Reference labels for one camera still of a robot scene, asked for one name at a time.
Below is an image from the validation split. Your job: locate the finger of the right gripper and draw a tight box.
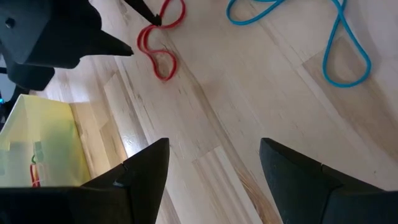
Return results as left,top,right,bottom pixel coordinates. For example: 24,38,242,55
81,30,134,58
124,0,162,26

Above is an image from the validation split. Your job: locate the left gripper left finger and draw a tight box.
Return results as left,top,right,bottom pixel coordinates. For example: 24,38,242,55
0,138,170,224

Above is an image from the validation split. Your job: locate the blue rubber band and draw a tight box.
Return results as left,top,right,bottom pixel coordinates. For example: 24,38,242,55
226,0,373,88

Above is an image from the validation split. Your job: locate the yellow translucent plastic bin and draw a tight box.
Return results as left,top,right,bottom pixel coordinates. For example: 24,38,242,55
0,94,91,188

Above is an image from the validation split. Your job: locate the long red rubber band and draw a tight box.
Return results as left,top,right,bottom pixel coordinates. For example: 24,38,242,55
29,162,42,188

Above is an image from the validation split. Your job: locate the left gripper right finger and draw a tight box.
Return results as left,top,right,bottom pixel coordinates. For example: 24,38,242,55
259,138,398,224

